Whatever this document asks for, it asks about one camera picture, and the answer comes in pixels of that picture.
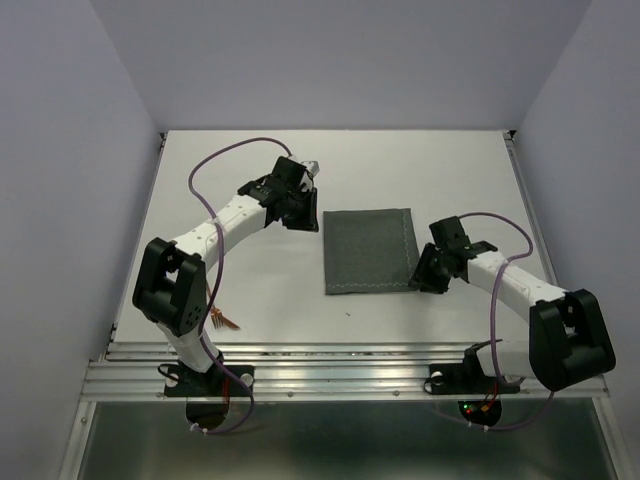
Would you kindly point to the copper knife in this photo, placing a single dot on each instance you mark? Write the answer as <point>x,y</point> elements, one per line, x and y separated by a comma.
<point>226,323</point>

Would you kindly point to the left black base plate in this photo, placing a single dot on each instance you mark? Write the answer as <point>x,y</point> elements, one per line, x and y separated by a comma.
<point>182,382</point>

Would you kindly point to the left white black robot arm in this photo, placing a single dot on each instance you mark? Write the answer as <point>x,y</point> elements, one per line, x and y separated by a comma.
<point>171,288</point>

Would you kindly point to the aluminium front rail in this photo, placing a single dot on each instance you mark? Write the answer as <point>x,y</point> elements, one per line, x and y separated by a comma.
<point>283,372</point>

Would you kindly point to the aluminium right side rail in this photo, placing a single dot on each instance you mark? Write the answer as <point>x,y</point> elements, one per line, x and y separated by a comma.
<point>530,225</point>

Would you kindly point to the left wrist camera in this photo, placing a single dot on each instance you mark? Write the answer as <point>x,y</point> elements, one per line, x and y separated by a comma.
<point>312,168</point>

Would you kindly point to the copper fork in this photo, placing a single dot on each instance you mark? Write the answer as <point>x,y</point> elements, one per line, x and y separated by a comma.
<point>215,313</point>

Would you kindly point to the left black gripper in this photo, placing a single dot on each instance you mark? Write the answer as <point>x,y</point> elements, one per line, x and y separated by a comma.
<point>309,222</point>

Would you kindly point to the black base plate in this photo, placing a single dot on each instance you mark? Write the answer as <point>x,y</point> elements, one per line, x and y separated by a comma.
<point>182,382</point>
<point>464,377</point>

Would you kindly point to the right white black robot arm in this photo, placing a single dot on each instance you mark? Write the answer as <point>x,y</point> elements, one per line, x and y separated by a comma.
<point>537,330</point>

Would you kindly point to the aluminium rail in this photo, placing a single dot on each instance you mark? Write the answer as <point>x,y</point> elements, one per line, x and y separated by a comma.
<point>283,372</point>
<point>530,225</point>

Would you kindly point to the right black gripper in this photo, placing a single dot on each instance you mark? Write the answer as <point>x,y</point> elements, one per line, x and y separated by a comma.
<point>429,283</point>

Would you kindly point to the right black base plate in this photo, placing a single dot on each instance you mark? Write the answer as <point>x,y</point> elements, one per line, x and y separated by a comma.
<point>464,377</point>

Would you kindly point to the grey cloth napkin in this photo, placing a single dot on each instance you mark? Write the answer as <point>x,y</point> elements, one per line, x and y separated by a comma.
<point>369,251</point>

